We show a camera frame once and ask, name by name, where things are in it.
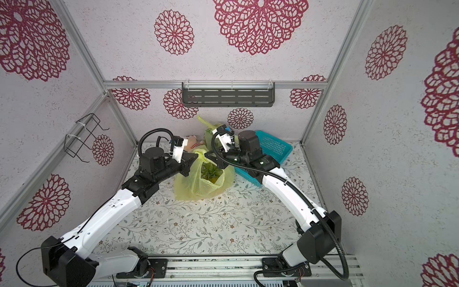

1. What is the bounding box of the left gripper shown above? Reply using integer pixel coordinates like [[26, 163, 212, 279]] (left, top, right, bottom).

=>
[[155, 152, 198, 184]]

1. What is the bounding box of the pineapple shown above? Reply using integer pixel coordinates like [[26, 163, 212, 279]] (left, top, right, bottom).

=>
[[201, 163, 223, 184]]

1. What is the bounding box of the green avocado plastic bag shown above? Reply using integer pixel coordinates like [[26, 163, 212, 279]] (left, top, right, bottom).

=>
[[197, 116, 223, 151], [174, 146, 235, 201]]

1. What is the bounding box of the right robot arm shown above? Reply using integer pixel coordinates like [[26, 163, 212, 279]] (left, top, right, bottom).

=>
[[208, 125, 344, 267]]

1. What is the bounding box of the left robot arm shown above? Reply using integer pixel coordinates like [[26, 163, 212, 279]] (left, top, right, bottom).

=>
[[41, 147, 198, 287]]

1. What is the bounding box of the pink plush doll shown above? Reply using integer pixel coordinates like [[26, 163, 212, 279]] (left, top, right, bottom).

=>
[[184, 135, 205, 152]]

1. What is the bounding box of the teal plastic basket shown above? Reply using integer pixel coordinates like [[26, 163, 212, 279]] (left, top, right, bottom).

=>
[[235, 130, 293, 187]]

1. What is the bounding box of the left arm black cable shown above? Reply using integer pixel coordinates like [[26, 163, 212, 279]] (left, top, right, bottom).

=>
[[15, 128, 176, 287]]

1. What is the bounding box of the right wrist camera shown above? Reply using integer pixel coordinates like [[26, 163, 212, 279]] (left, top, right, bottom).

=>
[[216, 124, 235, 153]]

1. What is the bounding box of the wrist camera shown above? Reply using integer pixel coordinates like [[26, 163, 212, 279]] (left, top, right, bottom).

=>
[[172, 136, 188, 163], [216, 124, 235, 153]]

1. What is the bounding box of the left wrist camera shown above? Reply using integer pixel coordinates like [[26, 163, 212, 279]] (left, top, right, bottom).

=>
[[172, 136, 188, 163]]

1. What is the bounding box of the grey metal wall shelf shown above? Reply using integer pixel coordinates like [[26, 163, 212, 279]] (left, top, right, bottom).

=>
[[182, 82, 276, 108]]

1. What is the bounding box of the black wire wall rack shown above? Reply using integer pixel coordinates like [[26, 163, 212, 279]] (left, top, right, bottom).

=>
[[63, 112, 109, 163]]

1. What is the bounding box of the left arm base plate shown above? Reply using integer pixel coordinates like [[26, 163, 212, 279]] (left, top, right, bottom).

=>
[[115, 258, 168, 279]]

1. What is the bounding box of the aluminium front rail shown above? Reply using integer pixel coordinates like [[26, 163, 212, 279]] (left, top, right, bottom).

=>
[[62, 254, 365, 287]]

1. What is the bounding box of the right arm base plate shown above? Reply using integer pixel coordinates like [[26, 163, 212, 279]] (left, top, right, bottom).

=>
[[262, 257, 312, 278]]

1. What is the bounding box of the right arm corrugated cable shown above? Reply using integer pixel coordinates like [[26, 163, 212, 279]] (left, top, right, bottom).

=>
[[210, 130, 350, 287]]

